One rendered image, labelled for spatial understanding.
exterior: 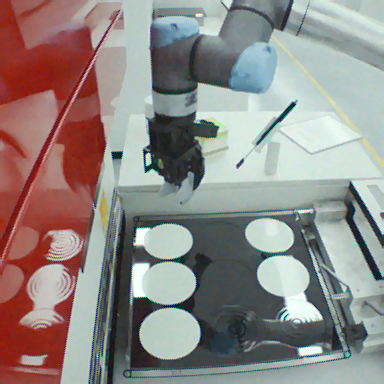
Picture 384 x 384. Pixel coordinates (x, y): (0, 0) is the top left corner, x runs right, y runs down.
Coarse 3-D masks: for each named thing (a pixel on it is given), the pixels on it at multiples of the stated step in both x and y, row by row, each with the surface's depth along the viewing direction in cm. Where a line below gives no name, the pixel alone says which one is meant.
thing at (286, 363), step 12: (276, 360) 55; (288, 360) 55; (300, 360) 55; (312, 360) 55; (324, 360) 55; (336, 360) 55; (132, 372) 54; (144, 372) 54; (156, 372) 54; (168, 372) 54; (180, 372) 54; (192, 372) 54; (204, 372) 54; (216, 372) 54; (228, 372) 54; (240, 372) 54
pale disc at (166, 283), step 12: (156, 264) 72; (168, 264) 72; (180, 264) 72; (144, 276) 69; (156, 276) 69; (168, 276) 70; (180, 276) 70; (192, 276) 70; (144, 288) 67; (156, 288) 67; (168, 288) 67; (180, 288) 67; (192, 288) 67; (156, 300) 65; (168, 300) 65; (180, 300) 65
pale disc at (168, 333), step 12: (156, 312) 63; (168, 312) 63; (180, 312) 63; (144, 324) 61; (156, 324) 61; (168, 324) 61; (180, 324) 61; (192, 324) 61; (144, 336) 59; (156, 336) 59; (168, 336) 59; (180, 336) 59; (192, 336) 59; (156, 348) 57; (168, 348) 58; (180, 348) 58; (192, 348) 58
